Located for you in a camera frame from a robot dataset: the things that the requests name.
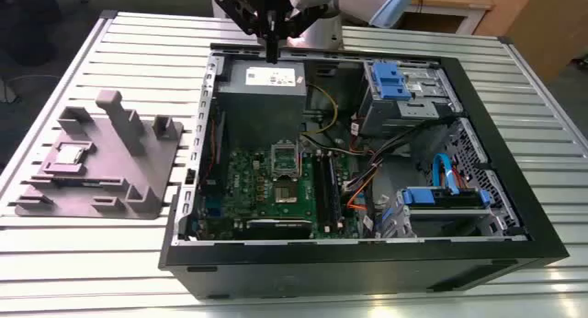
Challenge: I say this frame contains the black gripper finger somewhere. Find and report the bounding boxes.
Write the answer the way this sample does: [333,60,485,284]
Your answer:
[271,4,332,63]
[215,0,273,63]

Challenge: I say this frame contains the metal socket cover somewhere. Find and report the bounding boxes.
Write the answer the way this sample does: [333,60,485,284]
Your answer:
[271,144,303,178]

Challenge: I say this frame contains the silver CPU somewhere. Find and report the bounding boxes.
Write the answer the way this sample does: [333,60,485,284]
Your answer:
[55,145,87,165]

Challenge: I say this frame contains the CPU socket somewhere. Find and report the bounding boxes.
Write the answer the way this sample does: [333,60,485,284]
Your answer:
[273,183,300,204]

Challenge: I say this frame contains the white power supply label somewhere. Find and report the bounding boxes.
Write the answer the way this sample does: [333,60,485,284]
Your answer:
[244,66,296,87]

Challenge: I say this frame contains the grey power supply unit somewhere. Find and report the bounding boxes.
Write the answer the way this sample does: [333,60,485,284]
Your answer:
[215,60,309,150]

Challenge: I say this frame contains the wooden desk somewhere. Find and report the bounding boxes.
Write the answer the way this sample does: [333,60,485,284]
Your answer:
[397,0,496,36]

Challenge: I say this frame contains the metal drive cage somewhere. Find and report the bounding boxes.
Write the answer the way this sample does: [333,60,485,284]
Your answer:
[357,60,464,137]

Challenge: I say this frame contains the black chair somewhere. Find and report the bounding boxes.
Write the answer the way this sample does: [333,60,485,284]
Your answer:
[0,0,64,67]

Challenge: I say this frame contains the black RAM slot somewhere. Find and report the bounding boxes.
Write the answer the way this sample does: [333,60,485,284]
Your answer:
[316,151,332,231]
[323,151,339,229]
[312,151,328,231]

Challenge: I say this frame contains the brown wooden cabinet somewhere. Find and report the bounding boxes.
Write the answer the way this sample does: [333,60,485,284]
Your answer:
[472,0,588,87]

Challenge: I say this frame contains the green motherboard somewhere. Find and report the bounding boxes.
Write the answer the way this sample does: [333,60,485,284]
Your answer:
[196,149,368,240]

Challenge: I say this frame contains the grey parts rack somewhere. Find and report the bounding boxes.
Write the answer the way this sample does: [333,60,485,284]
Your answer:
[13,89,185,221]

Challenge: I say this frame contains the hard disk in blue carrier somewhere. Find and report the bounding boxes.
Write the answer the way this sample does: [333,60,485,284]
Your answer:
[397,187,492,211]

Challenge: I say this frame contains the black graphics card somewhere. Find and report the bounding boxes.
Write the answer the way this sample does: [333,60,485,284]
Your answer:
[232,217,315,240]

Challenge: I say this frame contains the blue drive rails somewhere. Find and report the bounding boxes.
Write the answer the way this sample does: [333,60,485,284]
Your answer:
[372,199,400,239]

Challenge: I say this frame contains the metal disk bay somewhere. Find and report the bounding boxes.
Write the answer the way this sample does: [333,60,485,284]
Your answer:
[373,187,528,242]

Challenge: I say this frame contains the black PC case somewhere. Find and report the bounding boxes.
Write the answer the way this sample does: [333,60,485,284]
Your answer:
[159,42,571,300]

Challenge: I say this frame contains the blue drive bracket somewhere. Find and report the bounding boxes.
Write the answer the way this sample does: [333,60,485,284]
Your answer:
[380,79,413,101]
[372,62,401,89]

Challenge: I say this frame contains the yellow black power wires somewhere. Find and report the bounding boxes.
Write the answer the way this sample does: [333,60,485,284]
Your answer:
[300,83,341,136]

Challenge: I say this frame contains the black white wire bundle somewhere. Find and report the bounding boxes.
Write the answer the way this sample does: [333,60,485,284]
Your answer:
[300,130,368,157]

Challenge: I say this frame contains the orange wire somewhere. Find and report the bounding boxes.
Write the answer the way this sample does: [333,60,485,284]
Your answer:
[347,183,373,214]

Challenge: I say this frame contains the blue disk wire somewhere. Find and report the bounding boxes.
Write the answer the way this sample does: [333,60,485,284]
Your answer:
[431,152,463,197]

